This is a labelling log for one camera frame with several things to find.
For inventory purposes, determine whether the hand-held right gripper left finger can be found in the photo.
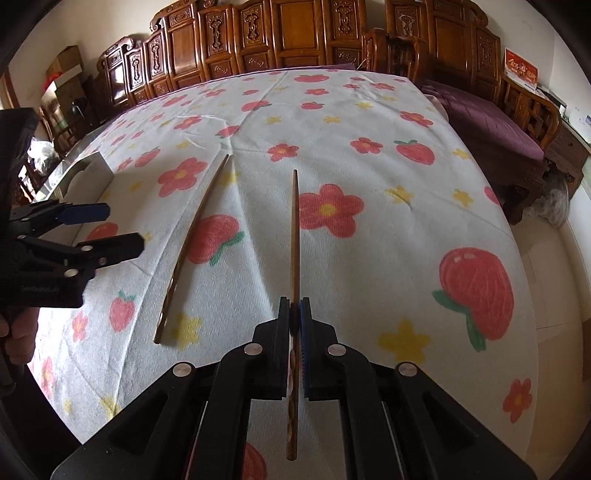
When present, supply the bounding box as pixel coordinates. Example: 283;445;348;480
51;296;293;480

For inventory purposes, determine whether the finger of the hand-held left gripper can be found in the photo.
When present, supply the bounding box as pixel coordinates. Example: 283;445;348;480
16;232;145;289
9;202;110;236

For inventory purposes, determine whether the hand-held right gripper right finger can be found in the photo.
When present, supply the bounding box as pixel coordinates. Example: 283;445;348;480
298;296;539;480

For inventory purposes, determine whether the metal tray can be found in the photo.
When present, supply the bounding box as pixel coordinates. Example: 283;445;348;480
56;152;115;243

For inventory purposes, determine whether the wooden chopstick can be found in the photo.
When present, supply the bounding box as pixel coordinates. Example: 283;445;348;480
153;154;230;346
285;169;302;462

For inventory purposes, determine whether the person's left hand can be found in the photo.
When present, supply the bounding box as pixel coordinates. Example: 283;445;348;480
0;307;38;370

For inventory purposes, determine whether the floral tablecloth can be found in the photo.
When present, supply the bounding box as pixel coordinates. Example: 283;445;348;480
28;69;541;480

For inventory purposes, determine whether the cardboard box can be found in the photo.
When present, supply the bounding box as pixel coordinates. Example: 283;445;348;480
45;45;85;81

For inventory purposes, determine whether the long carved wooden sofa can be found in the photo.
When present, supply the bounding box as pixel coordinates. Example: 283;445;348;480
95;0;370;112

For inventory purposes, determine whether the grey fuzzy bundle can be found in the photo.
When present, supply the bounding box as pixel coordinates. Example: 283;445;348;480
524;178;575;229

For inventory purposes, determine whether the purple short sofa cushion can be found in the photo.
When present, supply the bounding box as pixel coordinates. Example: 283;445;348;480
422;80;546;162

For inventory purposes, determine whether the wooden side table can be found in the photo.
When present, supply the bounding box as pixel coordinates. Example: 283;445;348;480
545;122;591;190

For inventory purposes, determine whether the short carved wooden sofa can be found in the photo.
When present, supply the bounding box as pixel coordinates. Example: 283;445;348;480
362;0;561;224

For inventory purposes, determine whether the red desk calendar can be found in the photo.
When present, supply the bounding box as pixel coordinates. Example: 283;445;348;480
503;47;540;90

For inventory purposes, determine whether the white box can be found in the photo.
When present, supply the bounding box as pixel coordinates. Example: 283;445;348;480
566;106;591;139

